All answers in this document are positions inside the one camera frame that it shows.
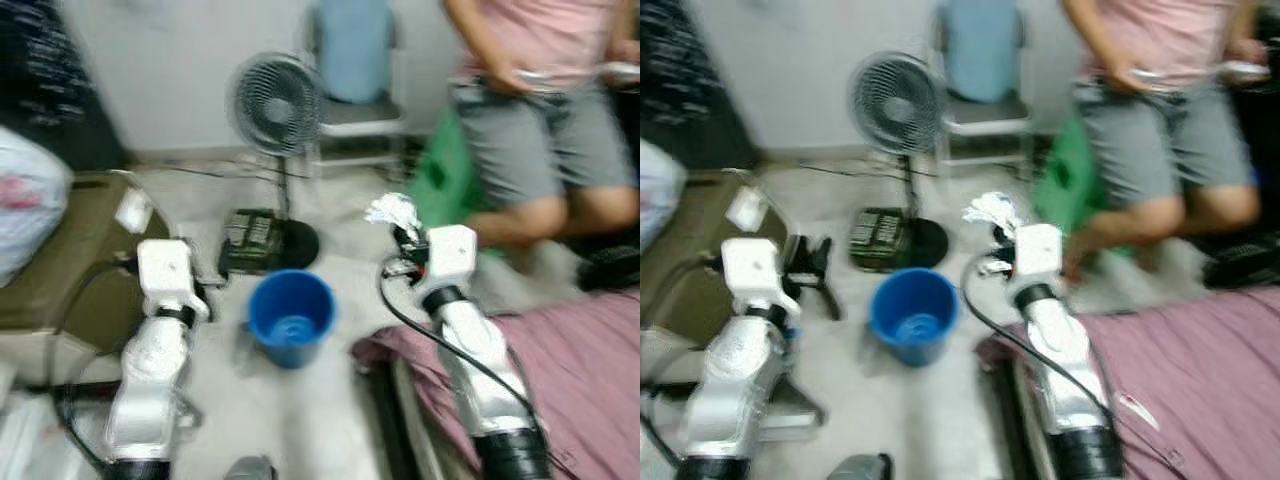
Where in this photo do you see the blue plastic bucket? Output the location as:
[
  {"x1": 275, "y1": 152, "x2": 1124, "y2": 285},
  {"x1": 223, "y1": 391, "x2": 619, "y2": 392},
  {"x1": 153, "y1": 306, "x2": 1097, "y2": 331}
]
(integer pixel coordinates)
[
  {"x1": 245, "y1": 268, "x2": 338, "y2": 369},
  {"x1": 868, "y1": 268, "x2": 959, "y2": 368}
]

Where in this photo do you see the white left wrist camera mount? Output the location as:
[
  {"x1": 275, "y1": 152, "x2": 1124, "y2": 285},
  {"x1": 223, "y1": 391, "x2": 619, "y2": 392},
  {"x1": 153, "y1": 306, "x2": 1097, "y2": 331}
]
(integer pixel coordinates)
[
  {"x1": 137, "y1": 238, "x2": 211, "y2": 321},
  {"x1": 722, "y1": 238, "x2": 801, "y2": 321}
]

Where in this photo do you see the silver left robot leg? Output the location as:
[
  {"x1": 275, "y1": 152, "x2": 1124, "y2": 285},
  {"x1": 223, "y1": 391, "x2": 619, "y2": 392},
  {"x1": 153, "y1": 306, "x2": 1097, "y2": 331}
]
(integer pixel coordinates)
[
  {"x1": 828, "y1": 453, "x2": 893, "y2": 480},
  {"x1": 225, "y1": 455, "x2": 279, "y2": 480}
]

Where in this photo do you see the white paper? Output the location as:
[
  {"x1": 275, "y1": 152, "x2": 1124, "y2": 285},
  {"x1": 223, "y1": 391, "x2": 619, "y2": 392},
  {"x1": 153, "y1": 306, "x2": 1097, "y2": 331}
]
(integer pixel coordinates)
[
  {"x1": 962, "y1": 192, "x2": 1026, "y2": 241},
  {"x1": 365, "y1": 192, "x2": 421, "y2": 236}
]

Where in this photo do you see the black ribbed device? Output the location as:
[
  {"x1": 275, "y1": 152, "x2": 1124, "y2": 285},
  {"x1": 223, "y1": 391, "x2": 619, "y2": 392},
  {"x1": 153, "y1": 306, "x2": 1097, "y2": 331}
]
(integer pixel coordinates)
[
  {"x1": 850, "y1": 207, "x2": 916, "y2": 271},
  {"x1": 220, "y1": 208, "x2": 286, "y2": 276}
]

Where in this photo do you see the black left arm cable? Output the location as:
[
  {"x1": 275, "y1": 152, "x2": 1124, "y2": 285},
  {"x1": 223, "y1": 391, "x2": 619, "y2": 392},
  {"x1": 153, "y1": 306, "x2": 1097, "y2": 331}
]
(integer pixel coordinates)
[{"x1": 50, "y1": 258, "x2": 141, "y2": 471}]

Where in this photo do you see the dark patterned hanging cloth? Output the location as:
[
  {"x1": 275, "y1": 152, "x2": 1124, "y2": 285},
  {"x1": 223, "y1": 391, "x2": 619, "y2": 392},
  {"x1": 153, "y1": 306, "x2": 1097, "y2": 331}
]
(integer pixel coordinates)
[
  {"x1": 0, "y1": 0, "x2": 126, "y2": 171},
  {"x1": 640, "y1": 0, "x2": 746, "y2": 171}
]

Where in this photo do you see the chair with blue backrest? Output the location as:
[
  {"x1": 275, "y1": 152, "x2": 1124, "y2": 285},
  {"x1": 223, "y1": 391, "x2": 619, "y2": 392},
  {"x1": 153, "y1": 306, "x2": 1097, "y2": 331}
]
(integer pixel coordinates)
[
  {"x1": 930, "y1": 0, "x2": 1036, "y2": 176},
  {"x1": 303, "y1": 0, "x2": 411, "y2": 176}
]

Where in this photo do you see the grey standing fan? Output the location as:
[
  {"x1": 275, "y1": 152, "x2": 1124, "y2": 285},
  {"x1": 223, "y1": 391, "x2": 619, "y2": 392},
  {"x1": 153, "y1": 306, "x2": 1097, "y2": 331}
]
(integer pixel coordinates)
[
  {"x1": 848, "y1": 52, "x2": 946, "y2": 269},
  {"x1": 225, "y1": 52, "x2": 323, "y2": 273}
]

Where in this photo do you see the white plastic bag red print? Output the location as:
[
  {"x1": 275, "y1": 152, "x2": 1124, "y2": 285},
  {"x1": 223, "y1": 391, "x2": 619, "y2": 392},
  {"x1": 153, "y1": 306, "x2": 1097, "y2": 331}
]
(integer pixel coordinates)
[
  {"x1": 640, "y1": 138, "x2": 686, "y2": 251},
  {"x1": 0, "y1": 125, "x2": 73, "y2": 286}
]

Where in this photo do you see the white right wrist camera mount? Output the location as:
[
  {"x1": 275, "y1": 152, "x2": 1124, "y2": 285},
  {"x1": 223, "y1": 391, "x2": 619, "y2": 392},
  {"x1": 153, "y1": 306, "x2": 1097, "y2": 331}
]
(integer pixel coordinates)
[
  {"x1": 425, "y1": 225, "x2": 478, "y2": 291},
  {"x1": 1012, "y1": 223, "x2": 1063, "y2": 291}
]

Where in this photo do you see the person in pink shirt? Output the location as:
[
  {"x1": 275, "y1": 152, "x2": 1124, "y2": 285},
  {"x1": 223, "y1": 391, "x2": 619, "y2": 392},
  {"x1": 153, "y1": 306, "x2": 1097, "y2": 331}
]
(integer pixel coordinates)
[
  {"x1": 1060, "y1": 0, "x2": 1280, "y2": 281},
  {"x1": 440, "y1": 0, "x2": 641, "y2": 251}
]

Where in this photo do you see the bright green plastic bag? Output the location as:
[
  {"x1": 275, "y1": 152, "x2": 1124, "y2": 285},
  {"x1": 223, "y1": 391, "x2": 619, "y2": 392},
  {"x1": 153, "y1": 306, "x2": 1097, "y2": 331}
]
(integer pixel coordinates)
[
  {"x1": 1030, "y1": 110, "x2": 1111, "y2": 251},
  {"x1": 405, "y1": 108, "x2": 491, "y2": 251}
]

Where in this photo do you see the purple duvet with cartoon print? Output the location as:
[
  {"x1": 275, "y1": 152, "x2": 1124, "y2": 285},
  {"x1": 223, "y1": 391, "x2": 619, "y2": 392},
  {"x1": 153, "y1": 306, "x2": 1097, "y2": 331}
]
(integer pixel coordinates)
[
  {"x1": 975, "y1": 300, "x2": 1280, "y2": 480},
  {"x1": 350, "y1": 290, "x2": 641, "y2": 480}
]

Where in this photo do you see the olive brown box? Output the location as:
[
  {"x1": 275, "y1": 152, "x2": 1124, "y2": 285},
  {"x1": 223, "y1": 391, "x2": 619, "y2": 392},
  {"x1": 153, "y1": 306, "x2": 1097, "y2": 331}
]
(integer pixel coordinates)
[
  {"x1": 0, "y1": 170, "x2": 201, "y2": 356},
  {"x1": 640, "y1": 170, "x2": 791, "y2": 346}
]

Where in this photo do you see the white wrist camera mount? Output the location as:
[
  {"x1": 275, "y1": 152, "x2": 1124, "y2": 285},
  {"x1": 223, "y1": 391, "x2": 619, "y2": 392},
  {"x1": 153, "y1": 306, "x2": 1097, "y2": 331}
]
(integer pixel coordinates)
[
  {"x1": 425, "y1": 225, "x2": 478, "y2": 291},
  {"x1": 1012, "y1": 223, "x2": 1063, "y2": 291},
  {"x1": 137, "y1": 238, "x2": 211, "y2": 321},
  {"x1": 722, "y1": 238, "x2": 801, "y2": 321}
]

